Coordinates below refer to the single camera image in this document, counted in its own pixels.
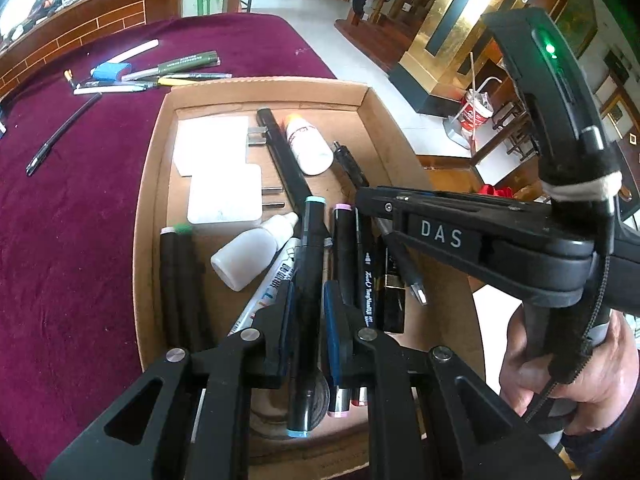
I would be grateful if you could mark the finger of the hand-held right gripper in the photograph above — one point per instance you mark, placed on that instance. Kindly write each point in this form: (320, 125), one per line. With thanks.
(380, 202)

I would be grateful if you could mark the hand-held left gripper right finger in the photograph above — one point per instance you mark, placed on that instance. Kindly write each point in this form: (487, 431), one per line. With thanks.
(332, 325)

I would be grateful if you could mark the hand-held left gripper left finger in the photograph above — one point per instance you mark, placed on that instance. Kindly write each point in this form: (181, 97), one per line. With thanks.
(280, 330)

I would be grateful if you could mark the white barrel marker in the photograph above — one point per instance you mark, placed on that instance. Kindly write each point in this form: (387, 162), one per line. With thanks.
(272, 280)

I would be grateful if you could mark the pink capped black marker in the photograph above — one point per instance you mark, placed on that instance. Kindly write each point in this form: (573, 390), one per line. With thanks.
(170, 285)
(345, 250)

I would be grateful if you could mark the light blue capped black marker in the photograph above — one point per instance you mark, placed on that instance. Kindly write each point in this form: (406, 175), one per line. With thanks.
(307, 270)

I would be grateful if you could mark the black pen with silver tip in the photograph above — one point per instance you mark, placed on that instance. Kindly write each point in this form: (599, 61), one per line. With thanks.
(400, 260)

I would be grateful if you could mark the black tube with gold band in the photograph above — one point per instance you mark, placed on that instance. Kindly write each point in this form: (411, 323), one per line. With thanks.
(392, 305)

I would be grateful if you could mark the orange capped white bottle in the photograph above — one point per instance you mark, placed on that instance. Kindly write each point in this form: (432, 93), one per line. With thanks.
(307, 145)

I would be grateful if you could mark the green capped black marker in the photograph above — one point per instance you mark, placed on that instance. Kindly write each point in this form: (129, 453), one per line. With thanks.
(192, 285)

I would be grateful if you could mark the brown cardboard box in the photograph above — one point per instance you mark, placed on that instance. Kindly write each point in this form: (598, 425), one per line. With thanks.
(445, 325)

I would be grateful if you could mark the white wall charger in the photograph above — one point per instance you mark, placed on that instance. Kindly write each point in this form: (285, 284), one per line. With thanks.
(225, 200)

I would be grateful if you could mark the person's right hand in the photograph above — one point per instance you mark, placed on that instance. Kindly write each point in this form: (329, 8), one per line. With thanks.
(610, 375)

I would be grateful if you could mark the small black cylinder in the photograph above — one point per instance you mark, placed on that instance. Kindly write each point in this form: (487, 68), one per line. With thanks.
(350, 165)

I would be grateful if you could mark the red ribbon flower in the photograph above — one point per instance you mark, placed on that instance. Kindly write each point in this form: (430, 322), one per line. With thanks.
(495, 192)

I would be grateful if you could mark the wooden side table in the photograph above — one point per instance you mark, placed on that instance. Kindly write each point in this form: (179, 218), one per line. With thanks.
(450, 175)

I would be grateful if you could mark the white dropper bottle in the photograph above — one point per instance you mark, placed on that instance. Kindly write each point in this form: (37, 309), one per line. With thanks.
(250, 257)

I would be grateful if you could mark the grey dustpan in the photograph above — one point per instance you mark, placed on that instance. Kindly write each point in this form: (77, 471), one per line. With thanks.
(452, 132)

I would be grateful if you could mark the plain black marker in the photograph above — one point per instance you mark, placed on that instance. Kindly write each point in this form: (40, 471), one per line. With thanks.
(285, 155)

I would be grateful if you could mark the wooden chair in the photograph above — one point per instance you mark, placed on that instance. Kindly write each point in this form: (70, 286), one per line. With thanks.
(510, 130)

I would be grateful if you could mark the large flat white charger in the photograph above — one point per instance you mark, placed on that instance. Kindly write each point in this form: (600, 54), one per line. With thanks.
(212, 145)

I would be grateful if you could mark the gold clad pillar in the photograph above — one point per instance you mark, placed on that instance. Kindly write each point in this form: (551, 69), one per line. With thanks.
(460, 25)

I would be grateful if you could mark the person's blue clothing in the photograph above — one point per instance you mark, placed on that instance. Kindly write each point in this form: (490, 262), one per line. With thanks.
(595, 455)

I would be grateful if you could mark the yellow pen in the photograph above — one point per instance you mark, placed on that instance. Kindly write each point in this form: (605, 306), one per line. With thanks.
(175, 81)

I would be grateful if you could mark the black ballpoint pen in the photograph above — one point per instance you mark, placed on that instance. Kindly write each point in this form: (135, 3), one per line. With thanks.
(62, 132)

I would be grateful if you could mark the wooden counter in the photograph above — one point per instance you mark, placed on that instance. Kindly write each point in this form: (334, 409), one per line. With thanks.
(75, 25)

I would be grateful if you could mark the gold framed wall painting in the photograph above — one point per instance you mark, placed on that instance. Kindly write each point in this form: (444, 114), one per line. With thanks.
(575, 15)

